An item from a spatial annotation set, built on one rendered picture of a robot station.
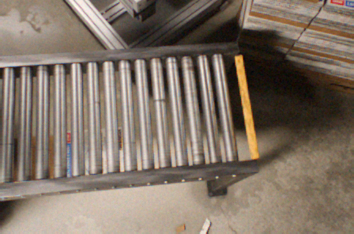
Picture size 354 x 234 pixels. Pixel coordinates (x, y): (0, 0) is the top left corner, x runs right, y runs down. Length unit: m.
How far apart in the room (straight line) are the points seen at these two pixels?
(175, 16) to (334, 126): 1.19
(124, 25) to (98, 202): 1.03
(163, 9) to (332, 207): 1.52
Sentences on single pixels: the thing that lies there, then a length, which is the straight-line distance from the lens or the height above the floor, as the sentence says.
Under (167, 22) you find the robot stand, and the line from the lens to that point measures 2.32.
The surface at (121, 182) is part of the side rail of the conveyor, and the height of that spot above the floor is 0.80.
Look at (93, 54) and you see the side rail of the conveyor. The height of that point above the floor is 0.80.
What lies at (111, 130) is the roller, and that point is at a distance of 1.47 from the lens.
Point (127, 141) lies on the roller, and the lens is 1.46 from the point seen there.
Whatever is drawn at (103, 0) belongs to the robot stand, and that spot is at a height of 0.21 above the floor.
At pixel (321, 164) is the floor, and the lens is 2.46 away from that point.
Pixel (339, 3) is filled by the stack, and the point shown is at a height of 0.83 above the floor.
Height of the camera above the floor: 2.22
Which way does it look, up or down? 72 degrees down
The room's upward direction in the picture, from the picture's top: 12 degrees clockwise
